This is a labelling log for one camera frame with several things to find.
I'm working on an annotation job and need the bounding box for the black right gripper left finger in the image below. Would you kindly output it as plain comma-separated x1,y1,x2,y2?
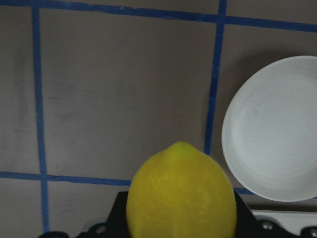
106,191,130,238

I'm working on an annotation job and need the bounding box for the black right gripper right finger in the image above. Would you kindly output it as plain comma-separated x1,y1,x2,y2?
234,192,258,238

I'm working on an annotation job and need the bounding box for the yellow lemon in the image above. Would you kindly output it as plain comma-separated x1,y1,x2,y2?
126,142,237,238

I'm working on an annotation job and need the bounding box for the rectangular cream tray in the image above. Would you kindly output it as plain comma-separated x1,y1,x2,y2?
252,210,317,234

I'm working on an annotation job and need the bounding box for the round cream plate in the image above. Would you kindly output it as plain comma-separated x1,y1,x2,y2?
221,56,317,202

